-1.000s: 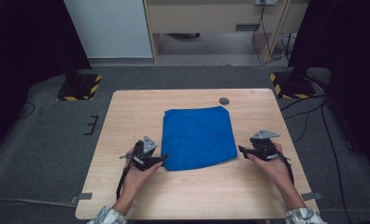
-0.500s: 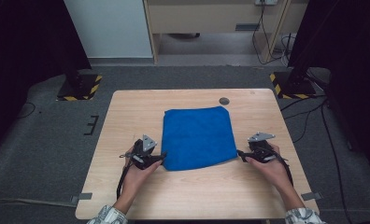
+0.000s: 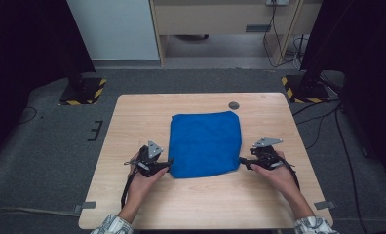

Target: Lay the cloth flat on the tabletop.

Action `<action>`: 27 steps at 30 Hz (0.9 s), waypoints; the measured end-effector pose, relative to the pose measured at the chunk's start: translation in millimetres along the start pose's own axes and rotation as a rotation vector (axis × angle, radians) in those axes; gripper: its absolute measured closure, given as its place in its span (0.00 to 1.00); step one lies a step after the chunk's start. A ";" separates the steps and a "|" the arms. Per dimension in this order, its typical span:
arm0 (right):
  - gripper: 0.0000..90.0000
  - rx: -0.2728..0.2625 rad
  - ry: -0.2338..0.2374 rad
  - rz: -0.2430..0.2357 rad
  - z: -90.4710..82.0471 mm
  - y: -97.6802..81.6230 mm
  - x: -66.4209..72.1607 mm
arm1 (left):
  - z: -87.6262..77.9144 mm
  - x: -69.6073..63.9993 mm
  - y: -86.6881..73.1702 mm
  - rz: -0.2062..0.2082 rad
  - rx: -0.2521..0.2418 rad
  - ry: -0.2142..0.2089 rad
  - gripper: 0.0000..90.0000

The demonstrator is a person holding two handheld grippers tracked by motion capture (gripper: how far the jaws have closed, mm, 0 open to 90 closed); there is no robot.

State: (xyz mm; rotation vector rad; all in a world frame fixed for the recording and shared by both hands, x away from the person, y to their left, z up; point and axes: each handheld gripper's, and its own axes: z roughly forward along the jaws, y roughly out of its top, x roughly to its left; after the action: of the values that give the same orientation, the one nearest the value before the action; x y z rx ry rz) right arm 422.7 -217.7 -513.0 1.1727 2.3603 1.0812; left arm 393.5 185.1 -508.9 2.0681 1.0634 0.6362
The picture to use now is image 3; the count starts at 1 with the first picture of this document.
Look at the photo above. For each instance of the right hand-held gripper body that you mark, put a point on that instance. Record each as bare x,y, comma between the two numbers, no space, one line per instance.
265,157

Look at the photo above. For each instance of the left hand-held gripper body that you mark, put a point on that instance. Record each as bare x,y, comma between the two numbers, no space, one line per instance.
147,162

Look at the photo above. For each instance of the blue towel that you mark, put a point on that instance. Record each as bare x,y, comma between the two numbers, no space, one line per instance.
204,144

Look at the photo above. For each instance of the person's left hand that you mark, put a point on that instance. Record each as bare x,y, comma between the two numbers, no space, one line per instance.
140,185

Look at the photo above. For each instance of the person's right hand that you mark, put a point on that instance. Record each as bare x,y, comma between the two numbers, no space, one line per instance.
282,178

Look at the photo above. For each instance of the grey round table grommet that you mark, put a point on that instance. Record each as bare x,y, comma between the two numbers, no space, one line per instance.
234,105

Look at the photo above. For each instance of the grey tape piece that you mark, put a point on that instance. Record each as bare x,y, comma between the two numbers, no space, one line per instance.
89,205
325,205

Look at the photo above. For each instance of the black stand with striped base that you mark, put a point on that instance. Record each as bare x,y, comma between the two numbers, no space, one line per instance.
306,92
84,92

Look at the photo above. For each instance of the white cabinet panel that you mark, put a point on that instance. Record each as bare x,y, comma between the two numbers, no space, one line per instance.
113,29

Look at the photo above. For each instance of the black curtain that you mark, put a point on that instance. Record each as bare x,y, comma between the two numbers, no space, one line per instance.
369,65
25,48

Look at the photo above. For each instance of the light wooden desk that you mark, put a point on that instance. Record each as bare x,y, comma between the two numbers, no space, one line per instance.
213,18

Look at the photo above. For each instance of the white power strip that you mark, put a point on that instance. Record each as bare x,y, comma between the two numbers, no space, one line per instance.
277,2

